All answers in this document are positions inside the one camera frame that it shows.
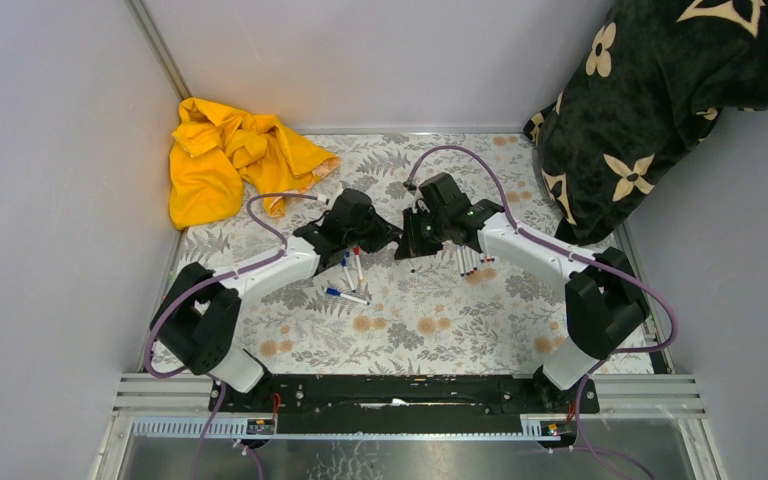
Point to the blue marker black eraser cap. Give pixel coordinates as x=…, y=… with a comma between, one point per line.
x=460, y=261

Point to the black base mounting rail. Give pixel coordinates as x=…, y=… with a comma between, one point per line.
x=410, y=405

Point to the yellow crumpled cloth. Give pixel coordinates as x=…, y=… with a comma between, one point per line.
x=218, y=150

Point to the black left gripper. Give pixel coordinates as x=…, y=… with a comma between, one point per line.
x=382, y=232

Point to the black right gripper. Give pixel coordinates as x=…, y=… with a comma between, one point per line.
x=411, y=246

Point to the aluminium frame rail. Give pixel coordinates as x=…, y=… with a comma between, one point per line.
x=177, y=407

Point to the black floral blanket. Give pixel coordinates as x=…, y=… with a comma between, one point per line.
x=650, y=88

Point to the blue cap marker lying crosswise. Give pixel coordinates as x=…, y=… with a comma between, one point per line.
x=346, y=296

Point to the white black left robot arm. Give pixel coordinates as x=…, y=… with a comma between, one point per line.
x=198, y=317

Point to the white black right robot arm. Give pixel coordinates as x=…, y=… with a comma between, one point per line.
x=604, y=301

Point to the floral patterned table mat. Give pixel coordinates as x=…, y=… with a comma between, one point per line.
x=499, y=320

